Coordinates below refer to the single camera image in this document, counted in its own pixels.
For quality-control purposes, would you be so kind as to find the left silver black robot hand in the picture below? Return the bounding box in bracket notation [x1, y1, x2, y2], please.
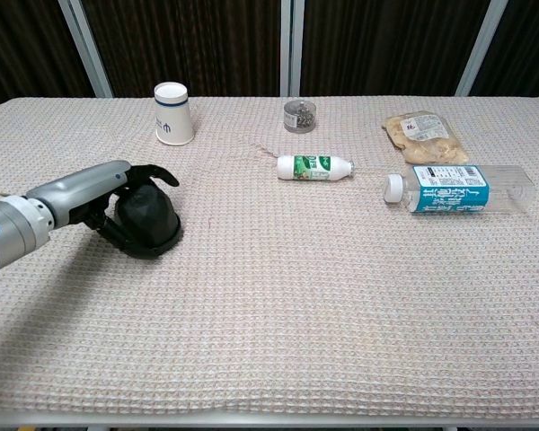
[25, 160, 181, 259]

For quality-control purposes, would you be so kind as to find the beige waffle-weave tablecloth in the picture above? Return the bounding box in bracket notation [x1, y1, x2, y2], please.
[0, 95, 539, 417]

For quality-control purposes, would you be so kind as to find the small white green bottle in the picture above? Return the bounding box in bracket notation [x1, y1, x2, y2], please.
[276, 154, 356, 182]

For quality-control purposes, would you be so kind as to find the dark brown partition panel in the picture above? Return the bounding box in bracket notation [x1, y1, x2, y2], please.
[79, 0, 283, 98]
[299, 0, 493, 97]
[0, 0, 93, 120]
[469, 0, 539, 99]

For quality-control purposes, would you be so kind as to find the clear water bottle blue label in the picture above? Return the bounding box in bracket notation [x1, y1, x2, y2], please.
[382, 163, 536, 216]

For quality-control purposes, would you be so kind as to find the clear jar of binder clips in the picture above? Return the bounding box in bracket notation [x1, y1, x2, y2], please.
[282, 99, 318, 134]

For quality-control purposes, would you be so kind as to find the white paper cup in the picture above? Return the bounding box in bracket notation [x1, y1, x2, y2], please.
[153, 82, 195, 146]

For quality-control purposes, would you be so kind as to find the clear snack packet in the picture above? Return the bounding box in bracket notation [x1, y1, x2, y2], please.
[382, 110, 471, 165]

